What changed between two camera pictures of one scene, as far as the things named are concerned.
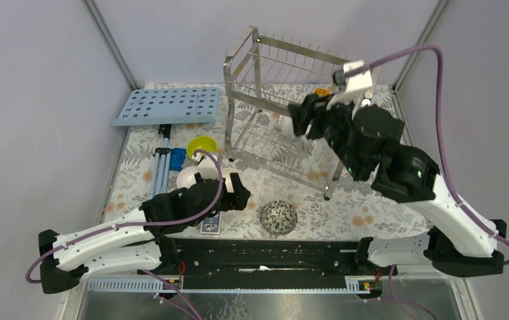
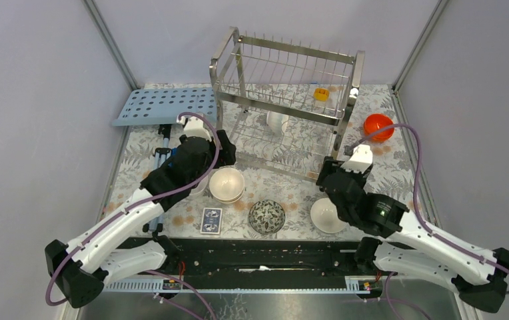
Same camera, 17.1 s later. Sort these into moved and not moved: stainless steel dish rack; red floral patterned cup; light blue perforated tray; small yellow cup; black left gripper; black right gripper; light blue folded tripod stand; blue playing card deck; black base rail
Moved: red floral patterned cup; black right gripper; black left gripper; stainless steel dish rack
Not moved: light blue perforated tray; blue playing card deck; small yellow cup; light blue folded tripod stand; black base rail
